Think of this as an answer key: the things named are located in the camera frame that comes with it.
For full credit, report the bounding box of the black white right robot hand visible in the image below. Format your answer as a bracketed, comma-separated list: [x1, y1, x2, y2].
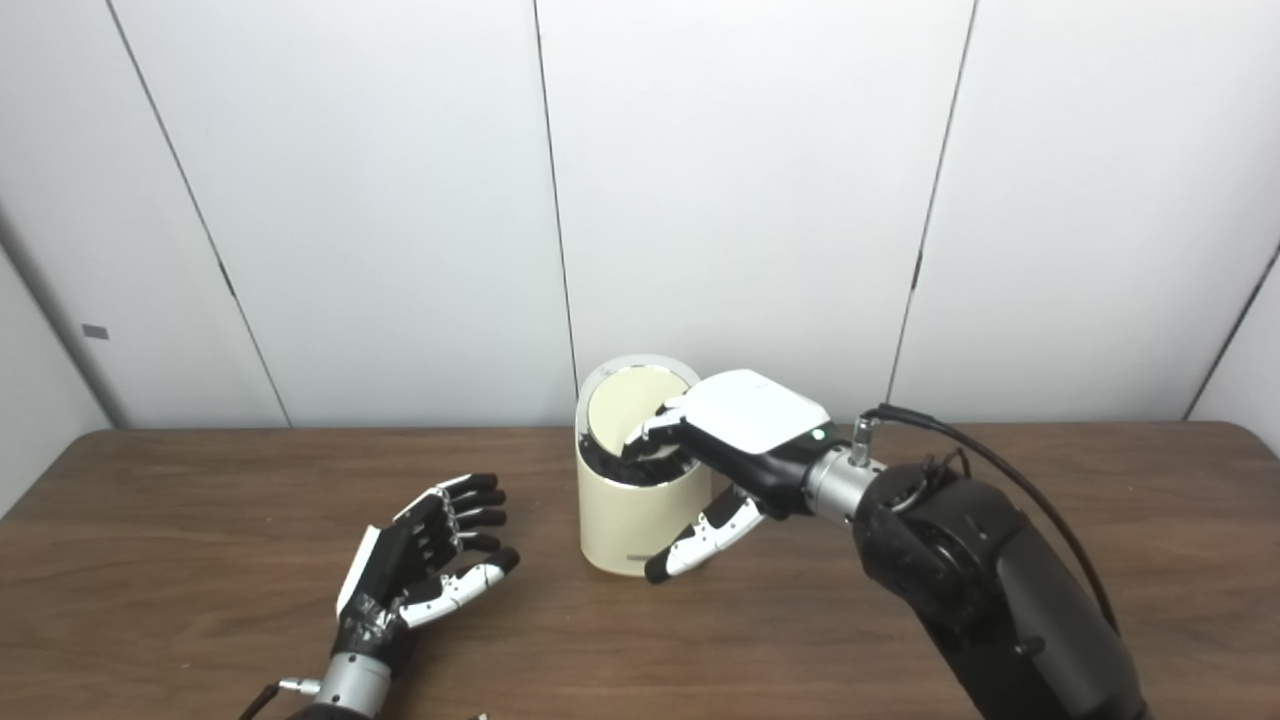
[622, 369, 836, 586]

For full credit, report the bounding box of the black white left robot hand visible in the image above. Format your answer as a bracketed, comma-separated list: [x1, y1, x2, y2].
[335, 473, 521, 666]

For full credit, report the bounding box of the cream round bin lid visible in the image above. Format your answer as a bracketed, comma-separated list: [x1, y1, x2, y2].
[585, 367, 691, 456]

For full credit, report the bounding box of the cream-colored bin body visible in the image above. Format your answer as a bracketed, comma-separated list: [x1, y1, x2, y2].
[575, 355, 714, 578]

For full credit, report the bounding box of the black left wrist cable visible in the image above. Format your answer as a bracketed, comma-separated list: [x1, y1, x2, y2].
[238, 678, 323, 720]

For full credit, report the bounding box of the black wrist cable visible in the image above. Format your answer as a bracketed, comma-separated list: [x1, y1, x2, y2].
[850, 403, 1121, 633]
[238, 678, 323, 720]

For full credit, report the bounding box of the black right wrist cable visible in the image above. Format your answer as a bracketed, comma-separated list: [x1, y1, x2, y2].
[850, 403, 1121, 633]

